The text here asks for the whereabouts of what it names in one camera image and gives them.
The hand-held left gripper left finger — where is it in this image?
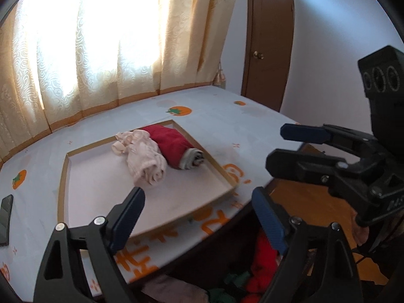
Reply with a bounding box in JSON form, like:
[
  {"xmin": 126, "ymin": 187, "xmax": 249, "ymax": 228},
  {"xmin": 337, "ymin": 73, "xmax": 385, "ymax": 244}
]
[{"xmin": 33, "ymin": 187, "xmax": 146, "ymax": 303}]

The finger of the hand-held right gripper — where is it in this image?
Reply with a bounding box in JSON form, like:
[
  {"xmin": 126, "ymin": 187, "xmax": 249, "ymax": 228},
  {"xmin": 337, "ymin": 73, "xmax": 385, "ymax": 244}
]
[
  {"xmin": 280, "ymin": 123, "xmax": 379, "ymax": 152},
  {"xmin": 265, "ymin": 148, "xmax": 373, "ymax": 196}
]

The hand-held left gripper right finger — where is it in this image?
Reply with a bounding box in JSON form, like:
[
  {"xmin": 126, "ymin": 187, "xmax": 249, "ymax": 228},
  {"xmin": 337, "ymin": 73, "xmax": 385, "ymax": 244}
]
[{"xmin": 252, "ymin": 187, "xmax": 363, "ymax": 303}]

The shallow cardboard box tray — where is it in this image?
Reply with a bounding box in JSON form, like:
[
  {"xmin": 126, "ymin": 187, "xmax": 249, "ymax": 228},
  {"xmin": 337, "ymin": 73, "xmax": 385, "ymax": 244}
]
[{"xmin": 57, "ymin": 119, "xmax": 237, "ymax": 239}]

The bright red underwear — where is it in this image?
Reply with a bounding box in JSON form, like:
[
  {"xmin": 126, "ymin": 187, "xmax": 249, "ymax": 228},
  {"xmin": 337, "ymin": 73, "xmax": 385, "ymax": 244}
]
[{"xmin": 246, "ymin": 227, "xmax": 286, "ymax": 295}]

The pink ruffled underwear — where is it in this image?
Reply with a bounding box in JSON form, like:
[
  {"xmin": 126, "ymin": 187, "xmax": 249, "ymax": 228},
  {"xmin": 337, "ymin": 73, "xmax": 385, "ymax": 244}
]
[{"xmin": 111, "ymin": 130, "xmax": 168, "ymax": 187}]

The green and black underwear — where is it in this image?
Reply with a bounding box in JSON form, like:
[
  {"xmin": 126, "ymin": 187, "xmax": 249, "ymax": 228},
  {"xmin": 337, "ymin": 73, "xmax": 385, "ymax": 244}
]
[{"xmin": 207, "ymin": 271, "xmax": 253, "ymax": 303}]

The red underwear with grey waistband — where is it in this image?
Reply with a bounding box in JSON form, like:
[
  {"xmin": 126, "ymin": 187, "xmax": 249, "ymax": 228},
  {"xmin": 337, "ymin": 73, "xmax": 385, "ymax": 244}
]
[{"xmin": 137, "ymin": 125, "xmax": 205, "ymax": 171}]

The light pink underwear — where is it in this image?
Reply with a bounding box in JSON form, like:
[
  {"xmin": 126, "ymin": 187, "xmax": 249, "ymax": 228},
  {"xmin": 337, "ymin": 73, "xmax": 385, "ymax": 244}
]
[{"xmin": 140, "ymin": 274, "xmax": 209, "ymax": 303}]

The person's right forearm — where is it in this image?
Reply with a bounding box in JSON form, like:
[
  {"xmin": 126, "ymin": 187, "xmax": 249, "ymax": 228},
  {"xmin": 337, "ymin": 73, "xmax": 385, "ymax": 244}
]
[{"xmin": 369, "ymin": 208, "xmax": 404, "ymax": 288}]

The person's right hand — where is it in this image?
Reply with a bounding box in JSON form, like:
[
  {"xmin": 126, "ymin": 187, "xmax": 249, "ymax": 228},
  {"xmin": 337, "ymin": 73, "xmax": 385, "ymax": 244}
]
[{"xmin": 351, "ymin": 216, "xmax": 371, "ymax": 248}]

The white printed tablecloth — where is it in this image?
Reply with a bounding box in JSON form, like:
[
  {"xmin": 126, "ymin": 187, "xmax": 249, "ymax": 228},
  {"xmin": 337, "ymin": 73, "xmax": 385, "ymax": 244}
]
[{"xmin": 0, "ymin": 85, "xmax": 304, "ymax": 291}]

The curtain tassel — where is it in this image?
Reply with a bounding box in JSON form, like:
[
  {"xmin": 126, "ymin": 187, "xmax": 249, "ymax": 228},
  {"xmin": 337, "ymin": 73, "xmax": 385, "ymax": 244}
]
[{"xmin": 213, "ymin": 63, "xmax": 227, "ymax": 89}]

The brown wooden door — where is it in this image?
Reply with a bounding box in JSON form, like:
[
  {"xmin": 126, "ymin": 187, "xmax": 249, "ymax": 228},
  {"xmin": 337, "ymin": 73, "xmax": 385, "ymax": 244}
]
[{"xmin": 241, "ymin": 0, "xmax": 295, "ymax": 112}]

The black smartphone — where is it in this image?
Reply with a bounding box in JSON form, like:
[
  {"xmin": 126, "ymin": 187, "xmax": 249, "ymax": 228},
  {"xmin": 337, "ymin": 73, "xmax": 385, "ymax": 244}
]
[{"xmin": 0, "ymin": 195, "xmax": 14, "ymax": 247}]

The orange and white patterned curtain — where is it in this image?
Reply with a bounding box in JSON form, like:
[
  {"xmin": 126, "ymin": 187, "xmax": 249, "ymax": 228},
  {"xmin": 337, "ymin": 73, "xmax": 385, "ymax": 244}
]
[{"xmin": 0, "ymin": 0, "xmax": 240, "ymax": 165}]

